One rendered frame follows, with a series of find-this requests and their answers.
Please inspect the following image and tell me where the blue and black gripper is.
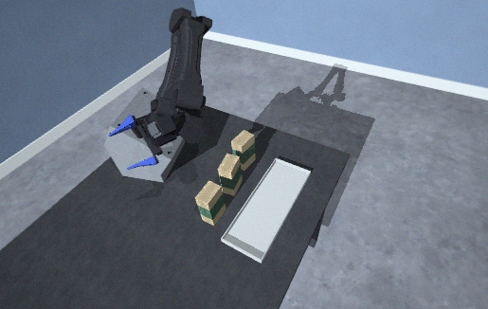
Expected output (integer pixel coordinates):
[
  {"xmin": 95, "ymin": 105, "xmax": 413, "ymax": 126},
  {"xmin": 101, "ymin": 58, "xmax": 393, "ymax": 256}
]
[{"xmin": 109, "ymin": 115, "xmax": 163, "ymax": 170}]

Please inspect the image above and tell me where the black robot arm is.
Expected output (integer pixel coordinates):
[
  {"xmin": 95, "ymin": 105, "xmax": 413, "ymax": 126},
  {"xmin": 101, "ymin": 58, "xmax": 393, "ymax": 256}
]
[{"xmin": 136, "ymin": 8, "xmax": 212, "ymax": 147}]

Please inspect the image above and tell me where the white tray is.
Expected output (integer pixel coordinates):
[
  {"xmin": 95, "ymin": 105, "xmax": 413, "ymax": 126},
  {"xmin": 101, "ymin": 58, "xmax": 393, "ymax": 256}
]
[{"xmin": 221, "ymin": 158, "xmax": 311, "ymax": 263}]

